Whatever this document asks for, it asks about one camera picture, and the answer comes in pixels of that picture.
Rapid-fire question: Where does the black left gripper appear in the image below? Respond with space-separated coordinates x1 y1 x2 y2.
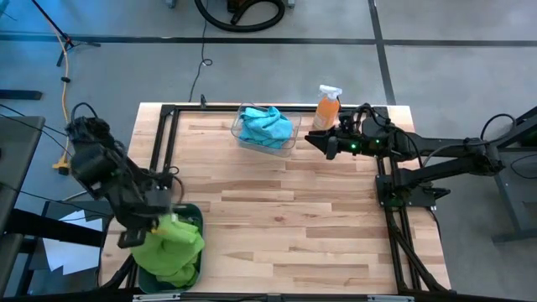
117 188 173 249

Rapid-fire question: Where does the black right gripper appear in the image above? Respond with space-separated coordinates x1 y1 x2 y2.
305 104 395 161

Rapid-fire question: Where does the orange spray bottle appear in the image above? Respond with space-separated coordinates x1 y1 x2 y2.
312 84 343 132

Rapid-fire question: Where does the clear plastic basket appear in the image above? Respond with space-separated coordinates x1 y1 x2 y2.
230 102 302 159

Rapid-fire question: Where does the teal plastic basket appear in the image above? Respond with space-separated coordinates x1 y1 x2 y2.
137 203 206 294

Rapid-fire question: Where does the white paper sheet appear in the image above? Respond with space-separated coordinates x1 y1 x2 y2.
41 209 104 276

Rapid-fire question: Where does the black support beam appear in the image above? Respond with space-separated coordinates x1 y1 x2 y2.
0 207 106 248

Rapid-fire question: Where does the grey side table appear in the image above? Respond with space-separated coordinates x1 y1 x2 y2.
0 115 46 294

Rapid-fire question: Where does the dark flat bar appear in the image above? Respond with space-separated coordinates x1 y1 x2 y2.
0 89 44 101

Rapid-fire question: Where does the black tripod stand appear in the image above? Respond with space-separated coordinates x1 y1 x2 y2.
31 0 102 68

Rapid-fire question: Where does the black metal stand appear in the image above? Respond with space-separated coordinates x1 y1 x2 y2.
461 107 537 247

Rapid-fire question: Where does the grey cable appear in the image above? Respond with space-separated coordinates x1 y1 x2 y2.
62 185 106 202

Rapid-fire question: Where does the black aluminium table frame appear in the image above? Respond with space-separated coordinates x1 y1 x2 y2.
98 102 452 302

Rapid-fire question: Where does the yellow extension cord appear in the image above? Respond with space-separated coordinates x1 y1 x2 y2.
41 16 71 175

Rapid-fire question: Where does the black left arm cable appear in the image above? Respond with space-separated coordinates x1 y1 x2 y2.
69 102 101 123

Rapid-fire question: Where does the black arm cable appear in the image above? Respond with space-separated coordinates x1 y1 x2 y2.
69 102 101 123
479 112 519 143

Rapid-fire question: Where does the black vacuum hose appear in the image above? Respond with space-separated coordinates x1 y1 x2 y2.
194 0 286 34

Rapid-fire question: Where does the thin black floor cable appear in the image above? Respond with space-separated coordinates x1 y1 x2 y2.
187 0 213 104

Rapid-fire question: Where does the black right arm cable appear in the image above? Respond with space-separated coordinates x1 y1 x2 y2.
479 112 519 143

